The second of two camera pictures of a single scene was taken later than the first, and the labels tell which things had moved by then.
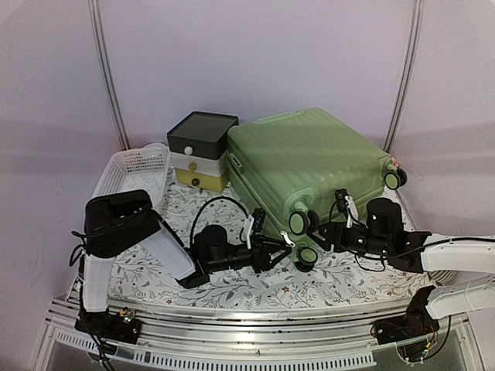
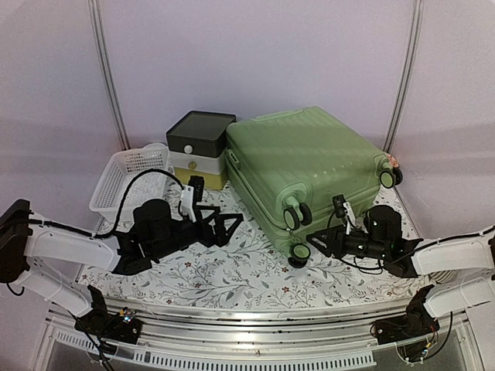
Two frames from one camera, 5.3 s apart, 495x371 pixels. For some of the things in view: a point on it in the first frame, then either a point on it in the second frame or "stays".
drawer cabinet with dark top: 198,147 stays
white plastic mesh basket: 144,168 stays
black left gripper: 262,250 to 220,236
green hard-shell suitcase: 286,168 stays
